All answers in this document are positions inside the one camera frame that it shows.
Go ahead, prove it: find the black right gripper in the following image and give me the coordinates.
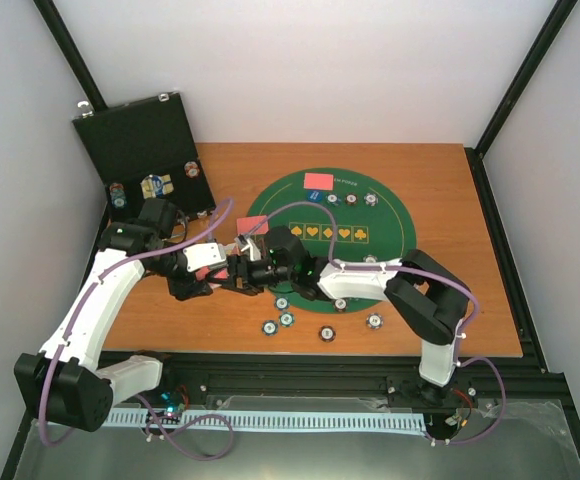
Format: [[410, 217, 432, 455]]
[[206, 256, 294, 298]]

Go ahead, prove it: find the pink-backed card deck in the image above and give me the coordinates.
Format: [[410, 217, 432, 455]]
[[195, 267, 228, 285]]

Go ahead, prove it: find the green blue chip stack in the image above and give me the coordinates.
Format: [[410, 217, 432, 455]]
[[261, 320, 279, 336]]

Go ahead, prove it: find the dealt pink card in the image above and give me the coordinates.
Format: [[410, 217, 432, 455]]
[[236, 215, 269, 235]]

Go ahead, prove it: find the blue small blind button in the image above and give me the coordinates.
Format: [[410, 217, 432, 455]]
[[306, 190, 323, 203]]

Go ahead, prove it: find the blue white chip stack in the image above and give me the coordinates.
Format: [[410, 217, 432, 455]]
[[366, 313, 383, 330]]

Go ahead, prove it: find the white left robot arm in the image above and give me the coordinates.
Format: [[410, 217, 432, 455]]
[[14, 198, 226, 432]]

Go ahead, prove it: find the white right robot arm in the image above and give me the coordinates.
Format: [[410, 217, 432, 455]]
[[205, 248, 479, 388]]

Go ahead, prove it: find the boxed card deck in case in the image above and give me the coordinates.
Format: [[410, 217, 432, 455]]
[[140, 174, 174, 199]]

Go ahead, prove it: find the chip stack in case left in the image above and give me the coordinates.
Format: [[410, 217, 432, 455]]
[[109, 183, 127, 209]]

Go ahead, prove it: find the orange chip stack in case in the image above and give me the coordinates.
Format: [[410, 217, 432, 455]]
[[184, 161, 200, 178]]

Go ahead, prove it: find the green round poker mat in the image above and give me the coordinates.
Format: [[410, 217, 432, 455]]
[[242, 167, 418, 315]]

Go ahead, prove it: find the black poker chip case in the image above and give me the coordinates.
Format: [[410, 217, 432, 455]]
[[73, 91, 216, 221]]

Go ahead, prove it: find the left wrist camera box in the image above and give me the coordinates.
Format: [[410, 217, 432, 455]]
[[182, 242, 227, 272]]

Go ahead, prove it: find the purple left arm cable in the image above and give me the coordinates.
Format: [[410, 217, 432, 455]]
[[37, 197, 236, 459]]

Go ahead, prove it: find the white slotted cable duct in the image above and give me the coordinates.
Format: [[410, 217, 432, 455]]
[[104, 405, 429, 432]]

